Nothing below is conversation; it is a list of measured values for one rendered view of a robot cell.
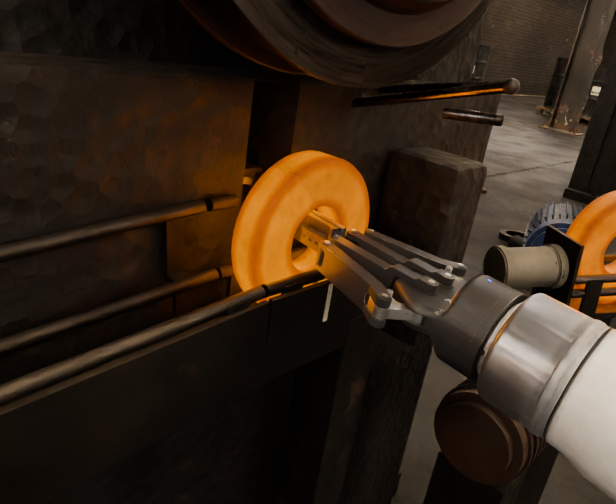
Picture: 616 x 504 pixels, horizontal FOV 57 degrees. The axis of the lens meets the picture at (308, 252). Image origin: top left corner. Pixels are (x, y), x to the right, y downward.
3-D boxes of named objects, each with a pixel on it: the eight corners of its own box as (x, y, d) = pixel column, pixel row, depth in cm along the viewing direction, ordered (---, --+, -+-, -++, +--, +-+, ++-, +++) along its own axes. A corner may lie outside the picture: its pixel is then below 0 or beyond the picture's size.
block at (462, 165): (349, 316, 79) (384, 144, 70) (383, 302, 84) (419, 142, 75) (413, 352, 72) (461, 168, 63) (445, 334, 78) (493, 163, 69)
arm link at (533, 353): (574, 410, 44) (505, 368, 47) (626, 312, 40) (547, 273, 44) (526, 461, 38) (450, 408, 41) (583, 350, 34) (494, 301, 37)
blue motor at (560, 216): (508, 287, 246) (532, 213, 234) (518, 250, 296) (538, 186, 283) (584, 309, 236) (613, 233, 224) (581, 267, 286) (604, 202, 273)
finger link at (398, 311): (448, 331, 44) (412, 352, 40) (395, 299, 47) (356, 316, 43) (458, 305, 43) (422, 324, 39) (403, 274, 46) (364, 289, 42)
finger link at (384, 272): (428, 324, 46) (419, 329, 45) (326, 263, 52) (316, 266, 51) (443, 283, 44) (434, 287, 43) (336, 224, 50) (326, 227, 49)
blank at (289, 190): (228, 169, 47) (255, 180, 45) (351, 137, 57) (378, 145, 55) (231, 326, 54) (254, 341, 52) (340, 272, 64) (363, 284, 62)
